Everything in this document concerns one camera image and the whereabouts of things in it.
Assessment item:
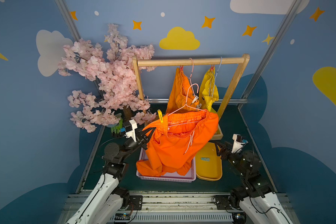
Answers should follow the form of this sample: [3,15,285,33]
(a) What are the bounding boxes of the dark orange shorts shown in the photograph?
[136,110,219,177]

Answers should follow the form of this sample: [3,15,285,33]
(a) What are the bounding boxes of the pink wire hanger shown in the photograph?
[183,58,200,104]
[167,84,207,127]

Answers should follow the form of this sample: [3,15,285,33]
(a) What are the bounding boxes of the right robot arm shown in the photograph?
[212,141,293,224]

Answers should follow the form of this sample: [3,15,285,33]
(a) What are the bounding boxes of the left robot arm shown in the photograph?
[66,127,156,224]

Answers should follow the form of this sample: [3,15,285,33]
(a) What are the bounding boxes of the light orange shorts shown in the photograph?
[166,68,199,114]

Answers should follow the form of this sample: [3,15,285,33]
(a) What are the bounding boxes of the yellow shorts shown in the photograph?
[199,69,219,113]

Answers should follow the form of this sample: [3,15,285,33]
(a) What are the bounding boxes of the wooden clothes rack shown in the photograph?
[132,54,250,141]

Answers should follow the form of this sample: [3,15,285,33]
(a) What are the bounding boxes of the yellow plastic tray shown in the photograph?
[195,142,223,182]

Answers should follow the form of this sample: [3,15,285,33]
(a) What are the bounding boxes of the green plant decoration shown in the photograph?
[107,113,123,138]

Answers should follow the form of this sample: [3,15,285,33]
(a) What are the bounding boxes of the pink plastic basket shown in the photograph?
[136,158,197,183]

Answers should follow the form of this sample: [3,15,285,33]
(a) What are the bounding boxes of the pink cherry blossom tree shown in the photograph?
[58,23,156,133]

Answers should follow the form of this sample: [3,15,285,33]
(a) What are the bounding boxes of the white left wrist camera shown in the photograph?
[120,119,138,142]

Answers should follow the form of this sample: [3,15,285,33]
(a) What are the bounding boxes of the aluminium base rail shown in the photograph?
[58,189,286,224]

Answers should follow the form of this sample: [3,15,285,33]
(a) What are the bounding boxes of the light blue wire hanger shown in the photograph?
[211,57,223,97]

